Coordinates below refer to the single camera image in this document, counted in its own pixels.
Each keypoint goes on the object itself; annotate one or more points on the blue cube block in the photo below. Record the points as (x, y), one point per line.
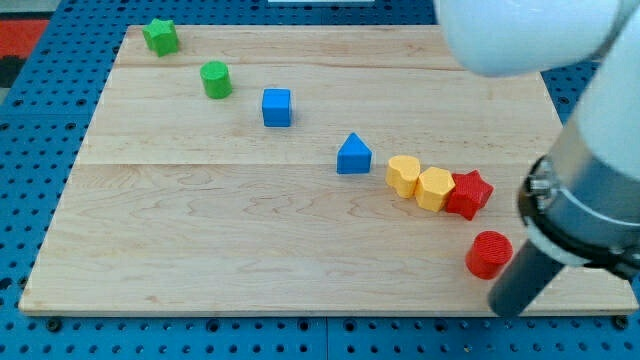
(276, 107)

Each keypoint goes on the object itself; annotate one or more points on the yellow hexagon block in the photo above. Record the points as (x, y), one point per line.
(433, 188)

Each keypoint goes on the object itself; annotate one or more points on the green cylinder block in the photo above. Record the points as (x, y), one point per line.
(216, 80)

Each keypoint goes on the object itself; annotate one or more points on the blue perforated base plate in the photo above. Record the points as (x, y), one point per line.
(48, 94)

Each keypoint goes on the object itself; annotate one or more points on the wooden board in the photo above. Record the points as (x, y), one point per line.
(183, 205)

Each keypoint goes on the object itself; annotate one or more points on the yellow heart block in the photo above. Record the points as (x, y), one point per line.
(402, 174)

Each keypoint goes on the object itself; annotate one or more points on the red cylinder block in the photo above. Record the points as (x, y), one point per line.
(488, 254)

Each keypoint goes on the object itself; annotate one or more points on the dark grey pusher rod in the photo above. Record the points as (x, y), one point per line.
(530, 271)

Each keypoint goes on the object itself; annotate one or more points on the red star block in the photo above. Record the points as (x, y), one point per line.
(470, 194)

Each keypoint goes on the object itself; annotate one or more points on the green star block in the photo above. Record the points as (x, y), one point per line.
(161, 37)

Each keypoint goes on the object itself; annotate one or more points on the blue triangle block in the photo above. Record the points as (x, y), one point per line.
(354, 156)

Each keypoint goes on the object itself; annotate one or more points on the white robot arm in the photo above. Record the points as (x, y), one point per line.
(580, 201)

